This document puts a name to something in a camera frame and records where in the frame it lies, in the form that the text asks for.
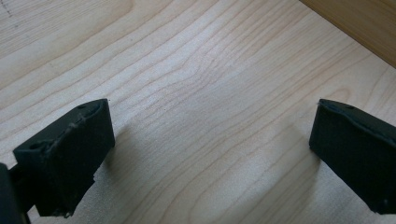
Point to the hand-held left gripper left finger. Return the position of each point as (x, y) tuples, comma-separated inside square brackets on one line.
[(68, 155)]

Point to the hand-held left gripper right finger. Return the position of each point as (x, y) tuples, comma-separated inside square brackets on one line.
[(355, 149)]

